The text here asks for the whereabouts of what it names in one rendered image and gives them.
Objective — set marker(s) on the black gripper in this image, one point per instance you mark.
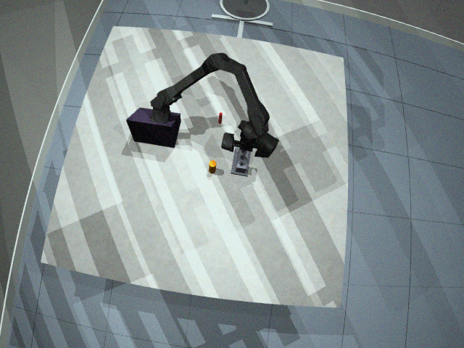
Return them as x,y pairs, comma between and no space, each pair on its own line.
228,143

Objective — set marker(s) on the brown cylinder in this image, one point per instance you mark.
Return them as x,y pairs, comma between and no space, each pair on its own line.
212,166

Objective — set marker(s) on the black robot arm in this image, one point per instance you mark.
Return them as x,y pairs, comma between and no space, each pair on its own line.
256,130

